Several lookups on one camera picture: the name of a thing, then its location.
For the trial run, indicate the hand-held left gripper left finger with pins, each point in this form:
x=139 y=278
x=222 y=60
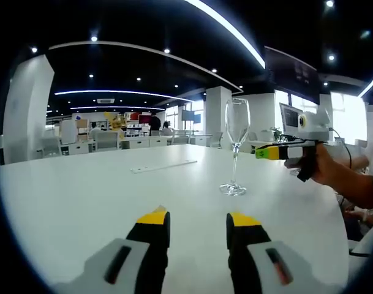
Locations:
x=149 y=245

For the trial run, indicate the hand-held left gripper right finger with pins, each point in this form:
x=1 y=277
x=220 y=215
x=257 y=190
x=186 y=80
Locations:
x=247 y=245

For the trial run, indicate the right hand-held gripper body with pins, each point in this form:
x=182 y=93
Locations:
x=314 y=128

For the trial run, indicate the clear stemmed glass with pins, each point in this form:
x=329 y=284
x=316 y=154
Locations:
x=237 y=122

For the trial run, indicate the person's right hand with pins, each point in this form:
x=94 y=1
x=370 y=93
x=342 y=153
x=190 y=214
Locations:
x=325 y=168

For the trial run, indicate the small potted plant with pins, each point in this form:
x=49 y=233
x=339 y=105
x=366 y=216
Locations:
x=276 y=133

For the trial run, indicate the dark hanging display panel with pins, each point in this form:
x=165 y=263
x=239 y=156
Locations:
x=296 y=73

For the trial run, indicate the grey office chair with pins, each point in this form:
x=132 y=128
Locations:
x=180 y=138
x=217 y=140
x=106 y=141
x=51 y=147

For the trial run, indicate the white square pillar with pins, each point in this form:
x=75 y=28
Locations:
x=218 y=116
x=30 y=116

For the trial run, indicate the white flat metal bar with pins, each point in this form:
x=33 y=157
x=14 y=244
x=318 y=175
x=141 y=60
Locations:
x=161 y=166

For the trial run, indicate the white table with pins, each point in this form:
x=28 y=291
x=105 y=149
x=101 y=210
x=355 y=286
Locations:
x=82 y=199

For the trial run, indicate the black monitor screen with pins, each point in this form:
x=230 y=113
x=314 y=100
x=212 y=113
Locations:
x=190 y=116

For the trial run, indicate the person's lap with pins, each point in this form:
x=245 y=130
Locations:
x=353 y=226

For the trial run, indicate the white shelf with red boxes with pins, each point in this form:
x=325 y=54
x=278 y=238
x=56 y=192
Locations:
x=138 y=124

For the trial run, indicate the long curved ceiling light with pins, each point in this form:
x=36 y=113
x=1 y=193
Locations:
x=235 y=33

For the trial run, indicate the yellow figure decoration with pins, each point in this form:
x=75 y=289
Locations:
x=115 y=121

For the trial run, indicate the wooden shelf unit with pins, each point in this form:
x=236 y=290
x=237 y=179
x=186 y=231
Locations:
x=82 y=130

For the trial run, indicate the white box cabinet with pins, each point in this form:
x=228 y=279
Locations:
x=68 y=131

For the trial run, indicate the ceiling air vent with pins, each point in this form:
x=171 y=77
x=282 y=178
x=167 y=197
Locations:
x=106 y=100

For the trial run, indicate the group of round ceiling lights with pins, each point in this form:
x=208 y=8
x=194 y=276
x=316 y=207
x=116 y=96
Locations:
x=94 y=38

